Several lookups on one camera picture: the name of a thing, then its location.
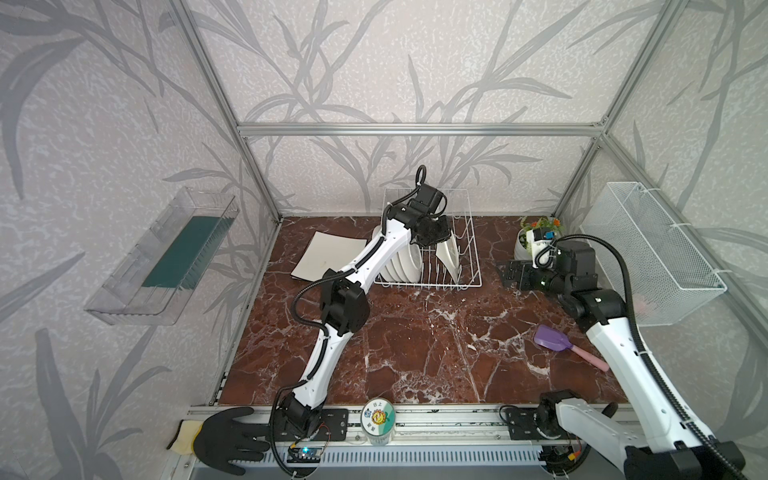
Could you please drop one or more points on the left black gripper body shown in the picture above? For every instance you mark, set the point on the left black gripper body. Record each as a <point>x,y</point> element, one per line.
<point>437,229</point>

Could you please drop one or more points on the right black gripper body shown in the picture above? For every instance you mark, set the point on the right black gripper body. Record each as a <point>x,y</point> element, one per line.
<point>519,274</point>

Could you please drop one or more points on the square white plate black rim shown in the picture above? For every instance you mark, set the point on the square white plate black rim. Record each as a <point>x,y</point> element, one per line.
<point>325,252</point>

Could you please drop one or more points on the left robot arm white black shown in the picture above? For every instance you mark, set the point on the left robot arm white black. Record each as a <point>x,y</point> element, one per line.
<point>338,307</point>

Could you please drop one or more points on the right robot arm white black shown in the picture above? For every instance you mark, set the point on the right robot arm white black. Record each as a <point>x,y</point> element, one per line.
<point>674,444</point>

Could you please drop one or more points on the round white plate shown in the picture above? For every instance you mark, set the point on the round white plate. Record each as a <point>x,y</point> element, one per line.
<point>387,275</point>
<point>411,263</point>
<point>396,271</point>

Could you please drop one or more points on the white pot artificial flowers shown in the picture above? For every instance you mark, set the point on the white pot artificial flowers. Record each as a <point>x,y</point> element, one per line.
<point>521,251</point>

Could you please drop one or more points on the pink object in basket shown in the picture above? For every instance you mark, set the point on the pink object in basket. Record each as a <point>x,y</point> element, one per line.
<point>641,307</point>

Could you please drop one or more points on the round tape roll green label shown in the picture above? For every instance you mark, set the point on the round tape roll green label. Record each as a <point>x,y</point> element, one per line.
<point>378,420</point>

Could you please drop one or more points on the left green circuit board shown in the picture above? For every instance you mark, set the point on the left green circuit board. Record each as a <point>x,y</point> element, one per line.
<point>297,455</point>

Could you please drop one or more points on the black glove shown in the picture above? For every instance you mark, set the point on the black glove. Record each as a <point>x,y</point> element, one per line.
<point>223,440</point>

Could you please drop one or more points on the yellow sponge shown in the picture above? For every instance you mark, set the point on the yellow sponge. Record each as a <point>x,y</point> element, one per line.
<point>182,443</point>

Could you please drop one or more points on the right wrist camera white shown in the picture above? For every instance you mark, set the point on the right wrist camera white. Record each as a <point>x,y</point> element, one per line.
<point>539,242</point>

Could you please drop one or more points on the white wire dish rack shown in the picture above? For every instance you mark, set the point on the white wire dish rack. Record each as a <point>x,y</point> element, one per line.
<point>434,275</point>

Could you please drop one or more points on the purple scoop pink handle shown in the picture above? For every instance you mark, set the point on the purple scoop pink handle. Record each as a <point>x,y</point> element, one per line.
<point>557,341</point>

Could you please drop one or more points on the white mesh wall basket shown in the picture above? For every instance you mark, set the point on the white mesh wall basket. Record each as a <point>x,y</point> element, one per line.
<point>663,264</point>

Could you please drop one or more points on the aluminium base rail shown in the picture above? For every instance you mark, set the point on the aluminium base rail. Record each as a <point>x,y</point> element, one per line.
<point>429,435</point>

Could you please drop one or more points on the clear plastic wall shelf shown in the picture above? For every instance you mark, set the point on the clear plastic wall shelf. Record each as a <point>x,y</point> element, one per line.
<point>154,282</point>

